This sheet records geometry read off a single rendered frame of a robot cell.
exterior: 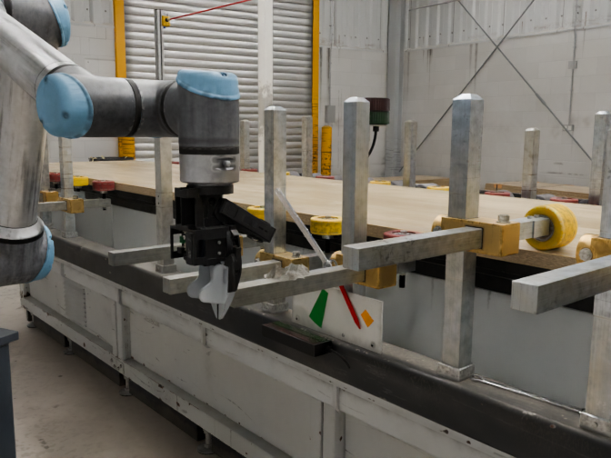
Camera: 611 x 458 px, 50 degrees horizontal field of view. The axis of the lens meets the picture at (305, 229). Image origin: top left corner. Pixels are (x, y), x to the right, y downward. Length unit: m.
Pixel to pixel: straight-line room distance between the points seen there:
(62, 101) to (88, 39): 8.42
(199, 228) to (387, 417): 0.56
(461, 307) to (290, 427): 0.97
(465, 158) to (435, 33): 10.32
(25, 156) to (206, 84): 0.77
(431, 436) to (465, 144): 0.53
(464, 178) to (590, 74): 8.44
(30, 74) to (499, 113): 9.48
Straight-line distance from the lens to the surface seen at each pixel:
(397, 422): 1.29
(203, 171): 0.95
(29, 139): 1.62
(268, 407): 2.02
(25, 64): 1.13
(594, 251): 0.95
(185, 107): 0.96
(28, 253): 1.75
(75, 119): 0.98
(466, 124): 1.06
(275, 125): 1.41
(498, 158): 10.30
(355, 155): 1.22
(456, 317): 1.10
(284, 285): 1.09
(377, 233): 1.44
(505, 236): 1.03
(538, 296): 0.69
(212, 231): 0.96
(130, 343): 2.79
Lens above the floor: 1.11
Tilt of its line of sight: 9 degrees down
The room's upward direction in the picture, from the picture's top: straight up
